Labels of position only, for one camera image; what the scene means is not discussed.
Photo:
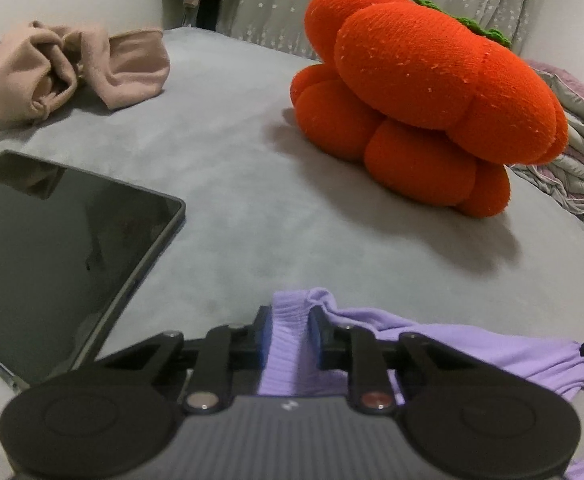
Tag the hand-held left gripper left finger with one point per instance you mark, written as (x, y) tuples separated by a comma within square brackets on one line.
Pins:
[(265, 345)]

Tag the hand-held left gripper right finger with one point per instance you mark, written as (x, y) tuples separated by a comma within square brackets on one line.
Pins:
[(324, 340)]

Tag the grey bed sheet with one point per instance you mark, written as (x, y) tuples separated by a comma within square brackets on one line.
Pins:
[(247, 185)]

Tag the folded grey and purple quilt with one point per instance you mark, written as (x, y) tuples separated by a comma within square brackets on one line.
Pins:
[(571, 160)]

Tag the orange pumpkin plush cushion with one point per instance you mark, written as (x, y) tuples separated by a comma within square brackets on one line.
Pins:
[(411, 165), (421, 75)]

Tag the black tablet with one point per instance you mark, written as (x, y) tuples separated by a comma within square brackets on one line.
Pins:
[(57, 250)]

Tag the crumpled pink cloth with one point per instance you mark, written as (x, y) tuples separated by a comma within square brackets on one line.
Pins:
[(122, 70)]

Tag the grey star-print curtain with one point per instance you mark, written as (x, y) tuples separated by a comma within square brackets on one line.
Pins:
[(282, 0)]

